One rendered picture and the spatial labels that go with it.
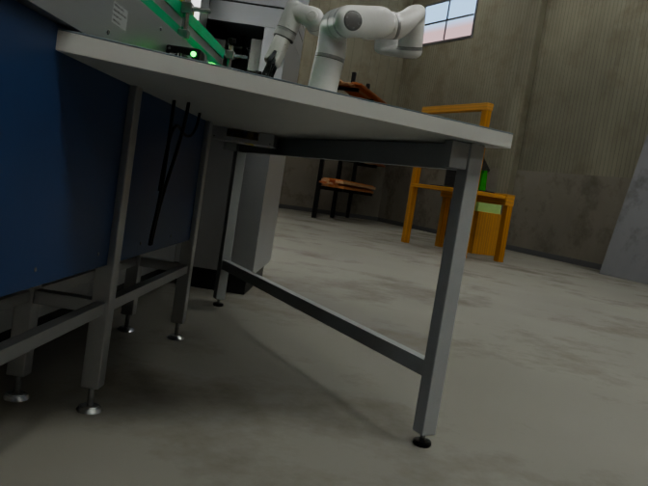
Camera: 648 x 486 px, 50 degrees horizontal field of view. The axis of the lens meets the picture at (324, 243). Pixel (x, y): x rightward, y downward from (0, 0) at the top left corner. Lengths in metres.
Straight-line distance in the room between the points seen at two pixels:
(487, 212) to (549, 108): 2.89
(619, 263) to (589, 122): 2.46
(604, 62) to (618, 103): 0.72
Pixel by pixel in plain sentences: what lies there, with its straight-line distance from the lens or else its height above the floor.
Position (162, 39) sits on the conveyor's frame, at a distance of 1.65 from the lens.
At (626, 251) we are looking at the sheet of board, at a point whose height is 0.34.
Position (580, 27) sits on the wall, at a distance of 11.47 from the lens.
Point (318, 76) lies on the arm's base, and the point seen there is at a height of 0.90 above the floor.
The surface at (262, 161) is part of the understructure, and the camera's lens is 3.22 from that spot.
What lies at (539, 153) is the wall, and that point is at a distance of 11.39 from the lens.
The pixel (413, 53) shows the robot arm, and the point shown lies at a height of 1.05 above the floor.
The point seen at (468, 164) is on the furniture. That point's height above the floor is 0.67.
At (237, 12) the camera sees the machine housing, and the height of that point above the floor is 1.29.
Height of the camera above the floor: 0.57
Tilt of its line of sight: 5 degrees down
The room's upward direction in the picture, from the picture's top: 9 degrees clockwise
